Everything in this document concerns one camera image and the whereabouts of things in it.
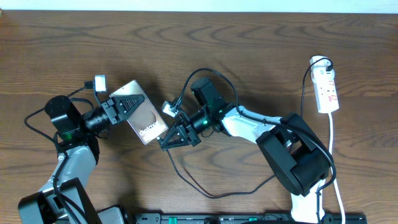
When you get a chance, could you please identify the black USB charging cable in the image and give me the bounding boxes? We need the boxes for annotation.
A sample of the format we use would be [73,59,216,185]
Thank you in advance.
[156,58,335,199]

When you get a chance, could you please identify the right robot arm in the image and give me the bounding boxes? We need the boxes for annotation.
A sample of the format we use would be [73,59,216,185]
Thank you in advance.
[158,77,336,223]

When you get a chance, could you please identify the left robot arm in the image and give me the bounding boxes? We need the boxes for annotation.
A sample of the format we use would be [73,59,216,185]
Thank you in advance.
[18,94,145,223]

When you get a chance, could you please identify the white power strip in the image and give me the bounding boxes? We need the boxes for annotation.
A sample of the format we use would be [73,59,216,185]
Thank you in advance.
[311,67,339,114]

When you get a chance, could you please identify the white power strip cord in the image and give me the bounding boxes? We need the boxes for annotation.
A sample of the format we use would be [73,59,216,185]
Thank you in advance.
[328,112,347,224]

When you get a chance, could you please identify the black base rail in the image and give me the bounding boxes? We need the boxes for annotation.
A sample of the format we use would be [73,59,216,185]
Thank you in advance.
[133,212,368,224]

